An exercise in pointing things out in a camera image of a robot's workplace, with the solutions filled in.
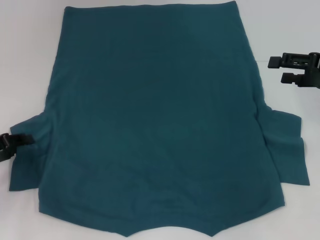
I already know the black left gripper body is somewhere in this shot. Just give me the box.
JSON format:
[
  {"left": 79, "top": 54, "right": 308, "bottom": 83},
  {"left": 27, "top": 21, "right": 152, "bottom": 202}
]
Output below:
[{"left": 0, "top": 133, "right": 16, "bottom": 165}]

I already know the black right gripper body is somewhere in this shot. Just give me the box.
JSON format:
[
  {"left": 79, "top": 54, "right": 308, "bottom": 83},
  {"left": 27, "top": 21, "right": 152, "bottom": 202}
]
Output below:
[{"left": 301, "top": 51, "right": 320, "bottom": 90}]

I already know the teal blue shirt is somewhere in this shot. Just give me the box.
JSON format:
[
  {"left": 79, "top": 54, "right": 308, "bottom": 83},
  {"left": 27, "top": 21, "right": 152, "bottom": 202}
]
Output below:
[{"left": 8, "top": 1, "right": 312, "bottom": 240}]

